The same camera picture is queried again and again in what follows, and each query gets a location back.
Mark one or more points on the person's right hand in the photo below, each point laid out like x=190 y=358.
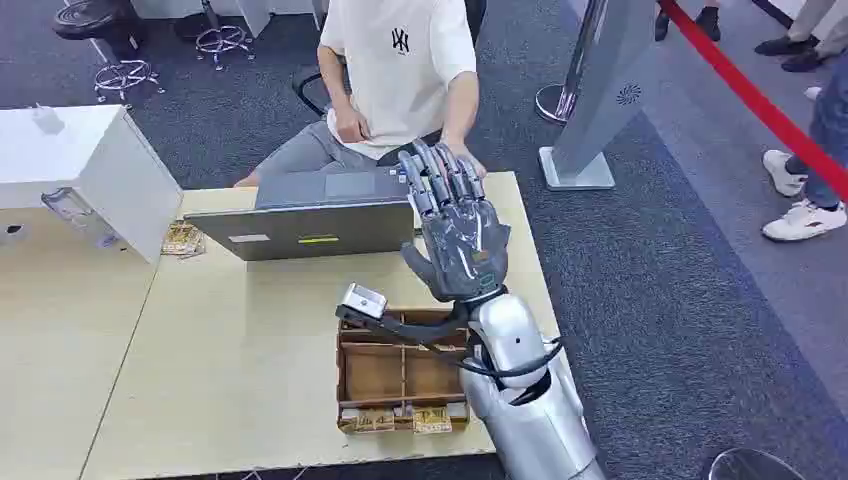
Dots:
x=352 y=126

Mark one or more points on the clear plastic holder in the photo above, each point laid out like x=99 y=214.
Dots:
x=76 y=212

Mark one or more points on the chrome stool base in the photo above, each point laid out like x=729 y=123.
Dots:
x=222 y=40
x=126 y=76

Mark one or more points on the round dark glossy object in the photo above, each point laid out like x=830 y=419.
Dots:
x=755 y=466

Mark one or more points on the black office chair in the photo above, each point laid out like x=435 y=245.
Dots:
x=311 y=89

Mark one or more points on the person with white shoes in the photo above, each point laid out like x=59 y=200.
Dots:
x=805 y=218

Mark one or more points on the red barrier belt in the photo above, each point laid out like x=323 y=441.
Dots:
x=755 y=99

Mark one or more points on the grey kiosk stand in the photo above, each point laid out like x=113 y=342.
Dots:
x=609 y=79

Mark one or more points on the wooden card box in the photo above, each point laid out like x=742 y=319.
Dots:
x=397 y=374

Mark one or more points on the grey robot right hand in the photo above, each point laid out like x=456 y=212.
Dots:
x=464 y=245

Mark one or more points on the seated person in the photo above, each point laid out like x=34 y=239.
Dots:
x=397 y=73

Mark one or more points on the person's left hand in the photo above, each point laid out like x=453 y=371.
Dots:
x=472 y=158

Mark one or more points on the chrome stanchion post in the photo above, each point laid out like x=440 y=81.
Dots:
x=570 y=66

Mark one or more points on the stack of yellow cards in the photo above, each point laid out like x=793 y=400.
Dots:
x=183 y=240

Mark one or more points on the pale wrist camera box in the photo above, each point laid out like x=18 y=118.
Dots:
x=364 y=301

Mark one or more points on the yellow printed card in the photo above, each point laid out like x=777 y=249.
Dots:
x=371 y=420
x=432 y=419

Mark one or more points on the white cabinet box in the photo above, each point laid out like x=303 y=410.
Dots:
x=86 y=162

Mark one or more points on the grey laptop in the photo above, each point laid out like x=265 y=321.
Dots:
x=311 y=228

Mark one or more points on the person with black shoes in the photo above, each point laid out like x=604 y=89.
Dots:
x=709 y=20

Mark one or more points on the person with dark shoes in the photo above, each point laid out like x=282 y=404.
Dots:
x=795 y=50

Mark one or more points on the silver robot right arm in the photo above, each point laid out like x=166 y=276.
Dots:
x=526 y=424

